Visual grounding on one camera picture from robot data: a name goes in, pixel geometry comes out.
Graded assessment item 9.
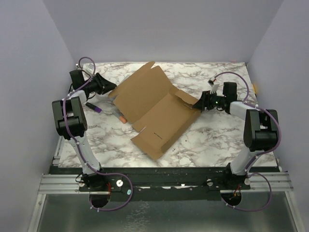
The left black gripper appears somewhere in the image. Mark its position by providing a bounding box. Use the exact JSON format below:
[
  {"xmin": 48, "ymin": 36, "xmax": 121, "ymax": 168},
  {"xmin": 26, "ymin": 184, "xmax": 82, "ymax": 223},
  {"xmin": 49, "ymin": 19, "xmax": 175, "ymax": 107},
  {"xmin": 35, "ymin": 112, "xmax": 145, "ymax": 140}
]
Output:
[{"xmin": 84, "ymin": 72, "xmax": 116, "ymax": 94}]

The brown cardboard box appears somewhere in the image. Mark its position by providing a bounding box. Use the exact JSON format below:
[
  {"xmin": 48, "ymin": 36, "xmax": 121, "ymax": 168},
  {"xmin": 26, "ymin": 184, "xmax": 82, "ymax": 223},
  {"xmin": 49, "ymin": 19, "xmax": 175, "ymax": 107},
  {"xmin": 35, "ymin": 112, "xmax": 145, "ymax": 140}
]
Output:
[{"xmin": 108, "ymin": 61, "xmax": 201, "ymax": 160}]

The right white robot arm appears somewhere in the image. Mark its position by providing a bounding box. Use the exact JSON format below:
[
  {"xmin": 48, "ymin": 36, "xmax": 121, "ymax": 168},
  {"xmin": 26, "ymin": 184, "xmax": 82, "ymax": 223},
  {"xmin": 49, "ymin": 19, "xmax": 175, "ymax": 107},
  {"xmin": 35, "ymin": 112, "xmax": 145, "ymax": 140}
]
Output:
[{"xmin": 192, "ymin": 82, "xmax": 280, "ymax": 189}]

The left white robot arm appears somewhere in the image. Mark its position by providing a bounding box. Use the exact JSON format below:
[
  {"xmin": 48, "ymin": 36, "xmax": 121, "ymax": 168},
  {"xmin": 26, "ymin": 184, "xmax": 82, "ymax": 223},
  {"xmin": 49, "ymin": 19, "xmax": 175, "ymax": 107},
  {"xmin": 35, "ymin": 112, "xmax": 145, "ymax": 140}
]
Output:
[{"xmin": 52, "ymin": 70, "xmax": 117, "ymax": 191}]

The clear plastic screw organizer box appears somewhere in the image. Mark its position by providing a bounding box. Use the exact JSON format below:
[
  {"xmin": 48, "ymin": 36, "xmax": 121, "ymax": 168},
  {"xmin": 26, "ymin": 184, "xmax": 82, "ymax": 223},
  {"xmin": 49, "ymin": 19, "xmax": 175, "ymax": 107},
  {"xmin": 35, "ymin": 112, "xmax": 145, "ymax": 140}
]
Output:
[{"xmin": 96, "ymin": 94, "xmax": 114, "ymax": 102}]

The purple black highlighter marker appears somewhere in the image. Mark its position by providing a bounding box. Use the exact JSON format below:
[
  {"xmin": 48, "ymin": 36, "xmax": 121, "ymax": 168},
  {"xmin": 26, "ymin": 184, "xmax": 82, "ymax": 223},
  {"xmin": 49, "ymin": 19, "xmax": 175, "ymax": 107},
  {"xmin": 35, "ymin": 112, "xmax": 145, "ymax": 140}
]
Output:
[{"xmin": 85, "ymin": 102, "xmax": 102, "ymax": 113}]

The orange capped marker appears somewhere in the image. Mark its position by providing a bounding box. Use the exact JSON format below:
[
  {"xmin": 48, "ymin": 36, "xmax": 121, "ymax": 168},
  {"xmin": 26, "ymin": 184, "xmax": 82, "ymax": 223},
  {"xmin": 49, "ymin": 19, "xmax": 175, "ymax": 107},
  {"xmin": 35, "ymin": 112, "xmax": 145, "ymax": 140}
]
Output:
[{"xmin": 112, "ymin": 109, "xmax": 127, "ymax": 124}]

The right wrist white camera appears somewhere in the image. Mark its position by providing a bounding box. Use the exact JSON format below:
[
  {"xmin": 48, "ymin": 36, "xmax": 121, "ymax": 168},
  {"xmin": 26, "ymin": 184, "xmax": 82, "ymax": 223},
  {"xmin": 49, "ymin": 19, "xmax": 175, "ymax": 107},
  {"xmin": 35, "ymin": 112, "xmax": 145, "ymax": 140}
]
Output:
[{"xmin": 208, "ymin": 79, "xmax": 220, "ymax": 94}]

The aluminium side rail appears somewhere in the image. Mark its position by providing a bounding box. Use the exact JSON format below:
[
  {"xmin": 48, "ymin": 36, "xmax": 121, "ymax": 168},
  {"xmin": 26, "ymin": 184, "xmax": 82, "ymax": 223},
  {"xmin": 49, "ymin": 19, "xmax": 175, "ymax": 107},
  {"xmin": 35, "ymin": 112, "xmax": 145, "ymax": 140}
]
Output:
[{"xmin": 52, "ymin": 63, "xmax": 84, "ymax": 166}]

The black metal base rail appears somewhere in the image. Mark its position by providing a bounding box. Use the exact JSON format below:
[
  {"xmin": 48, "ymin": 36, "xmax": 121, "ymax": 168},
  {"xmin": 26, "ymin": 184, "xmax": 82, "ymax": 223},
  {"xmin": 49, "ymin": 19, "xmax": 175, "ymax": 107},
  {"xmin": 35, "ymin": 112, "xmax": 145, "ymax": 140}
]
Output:
[{"xmin": 49, "ymin": 165, "xmax": 252, "ymax": 203}]

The aluminium front extrusion rail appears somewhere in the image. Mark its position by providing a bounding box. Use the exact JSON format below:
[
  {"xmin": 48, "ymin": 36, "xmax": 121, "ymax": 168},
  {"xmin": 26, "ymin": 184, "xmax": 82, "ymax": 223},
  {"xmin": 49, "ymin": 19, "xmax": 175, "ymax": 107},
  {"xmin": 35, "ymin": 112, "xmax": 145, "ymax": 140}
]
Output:
[{"xmin": 38, "ymin": 172, "xmax": 294, "ymax": 194}]

